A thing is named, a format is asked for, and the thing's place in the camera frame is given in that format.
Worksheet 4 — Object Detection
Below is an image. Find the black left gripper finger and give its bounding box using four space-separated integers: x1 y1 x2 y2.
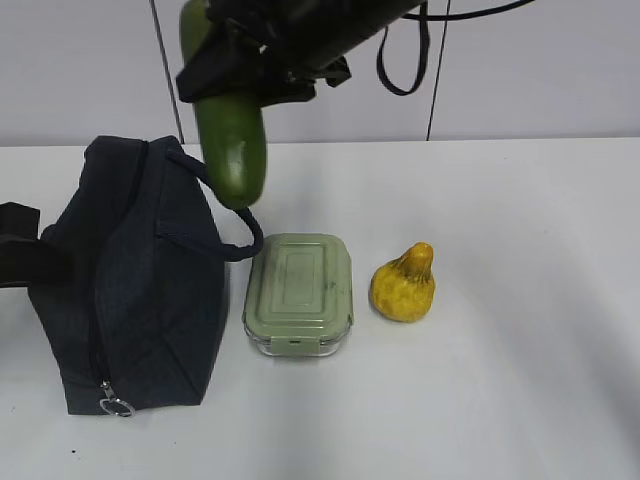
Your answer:
1 202 74 288

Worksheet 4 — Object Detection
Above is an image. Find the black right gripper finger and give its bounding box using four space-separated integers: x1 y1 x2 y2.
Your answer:
176 22 265 103

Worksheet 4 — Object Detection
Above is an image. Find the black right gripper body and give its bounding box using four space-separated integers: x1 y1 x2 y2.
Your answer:
234 14 352 108

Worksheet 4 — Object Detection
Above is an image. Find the green cucumber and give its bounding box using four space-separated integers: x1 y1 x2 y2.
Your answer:
179 1 267 210

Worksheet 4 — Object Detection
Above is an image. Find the dark navy fabric lunch bag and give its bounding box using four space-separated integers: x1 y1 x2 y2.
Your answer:
28 136 264 417

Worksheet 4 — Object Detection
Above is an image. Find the green lidded glass lunch box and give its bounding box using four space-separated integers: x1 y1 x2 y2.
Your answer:
243 233 354 358

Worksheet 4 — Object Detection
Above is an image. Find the yellow bumpy gourd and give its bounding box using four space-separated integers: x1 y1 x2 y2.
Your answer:
369 242 436 323

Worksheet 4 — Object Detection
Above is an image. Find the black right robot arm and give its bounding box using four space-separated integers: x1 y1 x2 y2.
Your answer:
177 1 427 107

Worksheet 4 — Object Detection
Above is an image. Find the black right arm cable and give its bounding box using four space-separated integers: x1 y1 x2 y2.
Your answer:
376 0 541 97

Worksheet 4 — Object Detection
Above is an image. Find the metal zipper pull ring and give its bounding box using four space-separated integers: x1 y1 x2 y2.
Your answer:
99 380 136 418

